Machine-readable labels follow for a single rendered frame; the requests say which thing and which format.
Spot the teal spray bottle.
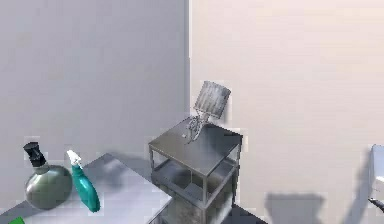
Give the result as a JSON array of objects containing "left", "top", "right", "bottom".
[{"left": 66, "top": 149, "right": 101, "bottom": 213}]

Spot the round green glass bottle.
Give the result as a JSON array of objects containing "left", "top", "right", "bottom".
[{"left": 22, "top": 141, "right": 74, "bottom": 211}]

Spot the grey shade table lamp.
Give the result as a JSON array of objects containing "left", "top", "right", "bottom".
[{"left": 185, "top": 80, "right": 232, "bottom": 145}]

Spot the grey metal side table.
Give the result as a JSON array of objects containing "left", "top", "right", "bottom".
[{"left": 148, "top": 116, "right": 244, "bottom": 224}]

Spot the pale grey table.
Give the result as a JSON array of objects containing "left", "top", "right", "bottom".
[{"left": 0, "top": 152, "right": 174, "bottom": 224}]

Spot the pale grey furniture piece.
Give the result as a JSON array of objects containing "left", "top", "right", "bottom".
[{"left": 369, "top": 144, "right": 384, "bottom": 194}]

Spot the black handle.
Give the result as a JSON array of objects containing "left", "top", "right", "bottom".
[{"left": 368, "top": 197, "right": 384, "bottom": 213}]

